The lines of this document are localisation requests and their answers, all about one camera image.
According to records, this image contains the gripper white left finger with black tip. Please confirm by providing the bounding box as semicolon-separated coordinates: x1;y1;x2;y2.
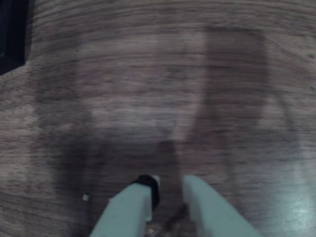
89;174;161;237

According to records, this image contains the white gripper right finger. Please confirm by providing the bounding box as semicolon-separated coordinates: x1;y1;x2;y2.
182;174;264;237

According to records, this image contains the black open box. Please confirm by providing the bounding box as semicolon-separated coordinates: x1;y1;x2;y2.
0;0;29;75

